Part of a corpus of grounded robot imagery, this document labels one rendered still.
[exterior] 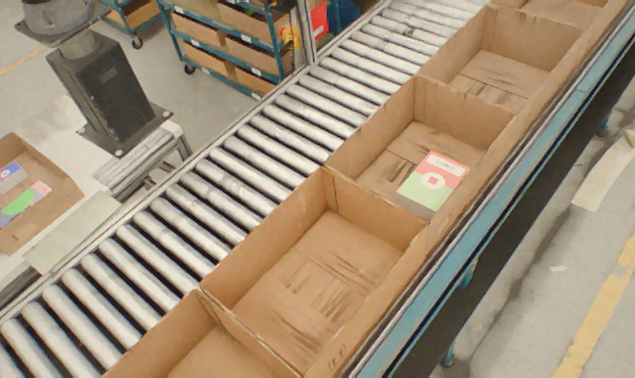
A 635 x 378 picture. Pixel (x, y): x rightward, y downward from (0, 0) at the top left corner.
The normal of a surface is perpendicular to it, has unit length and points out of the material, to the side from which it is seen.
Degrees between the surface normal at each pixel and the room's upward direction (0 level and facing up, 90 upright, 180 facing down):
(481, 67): 1
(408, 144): 0
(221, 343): 0
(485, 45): 90
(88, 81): 90
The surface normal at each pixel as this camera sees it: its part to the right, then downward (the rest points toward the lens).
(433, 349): -0.13, -0.62
